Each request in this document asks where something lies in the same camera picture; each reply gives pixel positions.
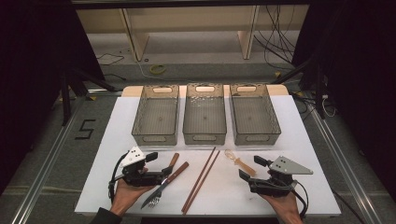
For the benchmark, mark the white table sheet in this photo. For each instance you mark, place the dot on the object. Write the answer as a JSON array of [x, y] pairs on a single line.
[[236, 193]]

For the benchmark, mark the person's right hand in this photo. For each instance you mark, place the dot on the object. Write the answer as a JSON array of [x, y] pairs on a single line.
[[285, 205]]

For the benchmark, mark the aluminium floor rail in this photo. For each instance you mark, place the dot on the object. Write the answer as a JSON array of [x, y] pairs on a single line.
[[345, 165], [46, 165]]

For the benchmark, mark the light wooden desk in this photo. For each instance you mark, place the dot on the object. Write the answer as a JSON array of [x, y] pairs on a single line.
[[186, 20]]

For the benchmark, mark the person's left hand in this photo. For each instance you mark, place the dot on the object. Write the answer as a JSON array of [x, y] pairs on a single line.
[[127, 194]]

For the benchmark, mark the black curtain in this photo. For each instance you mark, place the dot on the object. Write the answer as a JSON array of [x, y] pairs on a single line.
[[358, 62], [31, 62]]

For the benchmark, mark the brown wooden chopstick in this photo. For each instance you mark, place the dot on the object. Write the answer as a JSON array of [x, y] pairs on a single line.
[[204, 180], [199, 179]]

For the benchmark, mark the black metal stand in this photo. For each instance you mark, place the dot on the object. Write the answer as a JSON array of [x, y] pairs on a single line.
[[66, 99], [319, 93]]

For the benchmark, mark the yellow tape roll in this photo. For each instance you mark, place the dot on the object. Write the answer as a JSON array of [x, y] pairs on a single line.
[[157, 69]]

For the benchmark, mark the smoky clear plastic basket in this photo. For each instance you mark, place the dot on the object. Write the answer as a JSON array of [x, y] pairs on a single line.
[[155, 115], [253, 116], [204, 116]]

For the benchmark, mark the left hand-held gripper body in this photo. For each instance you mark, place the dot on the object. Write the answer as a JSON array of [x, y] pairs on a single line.
[[140, 179]]

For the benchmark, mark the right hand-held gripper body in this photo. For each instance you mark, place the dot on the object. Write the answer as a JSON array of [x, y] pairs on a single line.
[[280, 177]]

